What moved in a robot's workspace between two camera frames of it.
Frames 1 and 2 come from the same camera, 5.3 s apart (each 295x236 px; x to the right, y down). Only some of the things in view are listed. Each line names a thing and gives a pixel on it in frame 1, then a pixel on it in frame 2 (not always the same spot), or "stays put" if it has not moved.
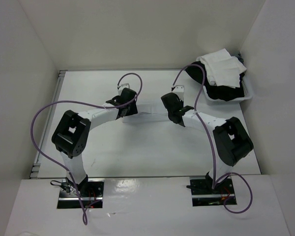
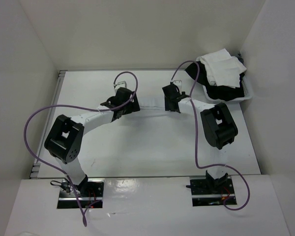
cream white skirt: x=222 y=69 stays put
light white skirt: x=149 y=113 -> x=151 y=100
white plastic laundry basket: x=248 y=93 stays put
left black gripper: x=133 y=110 stays put
